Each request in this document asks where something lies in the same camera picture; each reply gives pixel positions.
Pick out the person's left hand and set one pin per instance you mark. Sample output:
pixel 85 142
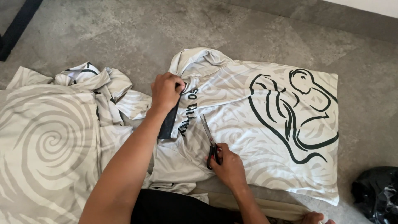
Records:
pixel 164 91

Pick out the person's right hand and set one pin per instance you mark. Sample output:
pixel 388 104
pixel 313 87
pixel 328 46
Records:
pixel 230 169

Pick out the person's left fingers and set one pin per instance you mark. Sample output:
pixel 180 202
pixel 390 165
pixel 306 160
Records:
pixel 178 83

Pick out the white printed jersey shirt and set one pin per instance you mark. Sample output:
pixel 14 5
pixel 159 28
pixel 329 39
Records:
pixel 248 124

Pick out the crumpled white patterned cloth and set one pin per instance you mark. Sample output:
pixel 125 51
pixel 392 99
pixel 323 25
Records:
pixel 105 84

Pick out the person's black shorts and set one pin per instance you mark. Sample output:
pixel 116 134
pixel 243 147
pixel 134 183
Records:
pixel 174 208

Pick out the swirl-patterned white cloth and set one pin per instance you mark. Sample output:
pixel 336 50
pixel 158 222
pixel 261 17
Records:
pixel 46 146

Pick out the beige cloth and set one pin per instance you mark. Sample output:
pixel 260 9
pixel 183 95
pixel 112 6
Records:
pixel 279 207

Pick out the black furniture edge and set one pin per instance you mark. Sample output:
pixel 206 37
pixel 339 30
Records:
pixel 17 28

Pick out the person's foot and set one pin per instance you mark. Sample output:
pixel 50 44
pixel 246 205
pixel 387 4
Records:
pixel 314 218

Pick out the black plastic bag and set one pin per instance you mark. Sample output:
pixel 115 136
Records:
pixel 377 194

